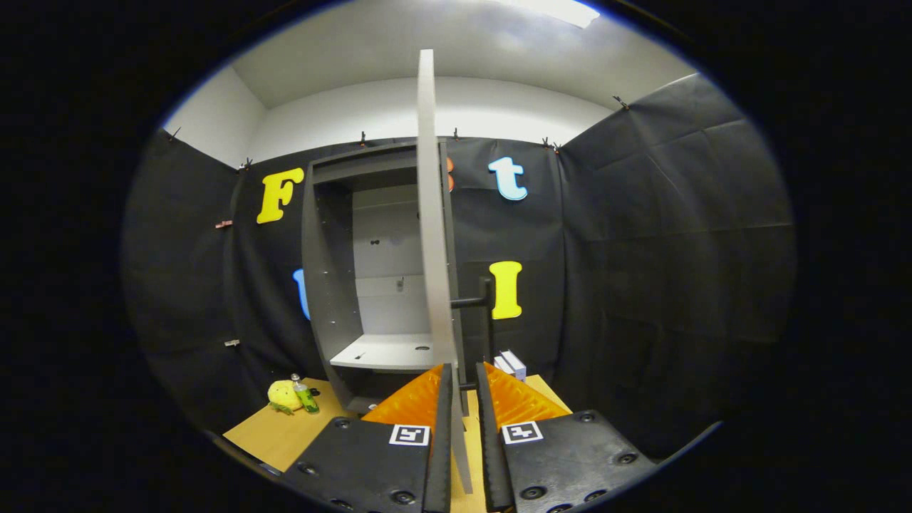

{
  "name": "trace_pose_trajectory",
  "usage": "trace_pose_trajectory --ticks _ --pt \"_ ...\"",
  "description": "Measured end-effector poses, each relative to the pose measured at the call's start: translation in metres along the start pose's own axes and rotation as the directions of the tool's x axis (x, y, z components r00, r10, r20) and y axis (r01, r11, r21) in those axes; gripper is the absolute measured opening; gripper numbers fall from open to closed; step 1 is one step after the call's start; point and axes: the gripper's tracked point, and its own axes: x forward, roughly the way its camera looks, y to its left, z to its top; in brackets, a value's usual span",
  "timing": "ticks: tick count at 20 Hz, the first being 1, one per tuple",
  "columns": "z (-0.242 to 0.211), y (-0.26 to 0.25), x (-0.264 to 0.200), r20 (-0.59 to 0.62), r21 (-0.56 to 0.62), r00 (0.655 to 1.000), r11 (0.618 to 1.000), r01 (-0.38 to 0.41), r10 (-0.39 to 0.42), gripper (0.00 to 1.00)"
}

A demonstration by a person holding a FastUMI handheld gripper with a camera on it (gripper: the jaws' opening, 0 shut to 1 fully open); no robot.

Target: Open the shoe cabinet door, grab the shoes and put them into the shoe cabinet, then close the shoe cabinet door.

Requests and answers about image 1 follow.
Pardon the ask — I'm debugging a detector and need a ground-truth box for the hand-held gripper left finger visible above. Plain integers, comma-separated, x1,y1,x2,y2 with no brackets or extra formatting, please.
278,363,454,513

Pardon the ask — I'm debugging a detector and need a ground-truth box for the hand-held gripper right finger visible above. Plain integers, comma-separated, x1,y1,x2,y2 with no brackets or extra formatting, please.
476,362,658,513

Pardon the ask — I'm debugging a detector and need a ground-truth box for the black door handle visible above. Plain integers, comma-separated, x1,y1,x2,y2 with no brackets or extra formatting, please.
450,278,495,391

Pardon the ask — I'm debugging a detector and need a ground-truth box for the dark grey shoe cabinet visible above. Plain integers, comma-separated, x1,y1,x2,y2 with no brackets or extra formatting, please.
301,139,471,414

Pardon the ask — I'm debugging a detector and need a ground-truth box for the beige shoe cabinet door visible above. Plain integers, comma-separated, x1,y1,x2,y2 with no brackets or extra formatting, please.
417,48,475,494

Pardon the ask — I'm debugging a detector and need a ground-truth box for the small white box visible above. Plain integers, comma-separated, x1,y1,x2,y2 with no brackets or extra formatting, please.
493,349,528,382

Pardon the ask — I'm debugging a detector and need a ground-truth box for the green bottle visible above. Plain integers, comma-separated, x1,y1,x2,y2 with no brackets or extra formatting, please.
291,373,321,415

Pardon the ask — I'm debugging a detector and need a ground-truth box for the yellow plush toy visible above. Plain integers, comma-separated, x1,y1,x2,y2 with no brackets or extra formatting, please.
267,380,304,415

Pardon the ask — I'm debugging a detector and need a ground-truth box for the black backdrop cloth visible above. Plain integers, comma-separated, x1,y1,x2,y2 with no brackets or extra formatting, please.
121,71,795,460

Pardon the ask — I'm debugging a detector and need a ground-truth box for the long ceiling light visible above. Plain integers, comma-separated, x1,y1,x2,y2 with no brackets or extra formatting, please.
499,0,601,29

